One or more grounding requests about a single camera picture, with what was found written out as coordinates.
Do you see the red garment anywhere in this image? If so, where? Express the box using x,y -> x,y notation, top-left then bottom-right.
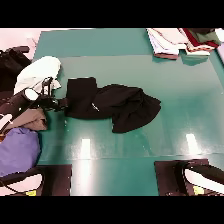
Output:
181,28 -> 220,52

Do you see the black garment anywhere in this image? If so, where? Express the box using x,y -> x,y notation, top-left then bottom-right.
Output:
64,76 -> 162,135
0,46 -> 33,101

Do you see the white garment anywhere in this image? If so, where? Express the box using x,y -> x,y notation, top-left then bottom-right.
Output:
146,28 -> 190,61
13,55 -> 63,97

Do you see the brown garment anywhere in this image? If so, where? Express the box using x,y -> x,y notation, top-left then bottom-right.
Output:
5,107 -> 49,133

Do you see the purple garment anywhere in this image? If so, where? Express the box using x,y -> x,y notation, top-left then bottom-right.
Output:
0,127 -> 42,178

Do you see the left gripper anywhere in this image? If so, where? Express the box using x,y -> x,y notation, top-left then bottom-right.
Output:
37,94 -> 65,113

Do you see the dark green garment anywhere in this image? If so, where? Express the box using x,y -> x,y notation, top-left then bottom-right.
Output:
195,28 -> 223,47

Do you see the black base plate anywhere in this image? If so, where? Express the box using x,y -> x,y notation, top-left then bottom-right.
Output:
39,163 -> 73,197
153,158 -> 211,197

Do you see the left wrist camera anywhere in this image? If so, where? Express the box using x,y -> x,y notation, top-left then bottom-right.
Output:
41,76 -> 56,100

